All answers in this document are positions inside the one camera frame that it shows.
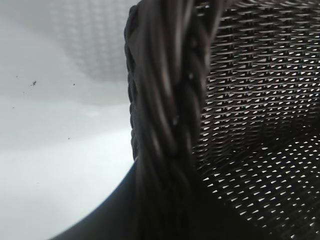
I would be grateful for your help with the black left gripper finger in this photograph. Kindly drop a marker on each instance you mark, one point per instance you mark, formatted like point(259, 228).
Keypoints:
point(107, 220)

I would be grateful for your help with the dark brown wicker basket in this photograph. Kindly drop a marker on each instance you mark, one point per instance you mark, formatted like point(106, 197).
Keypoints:
point(250, 75)

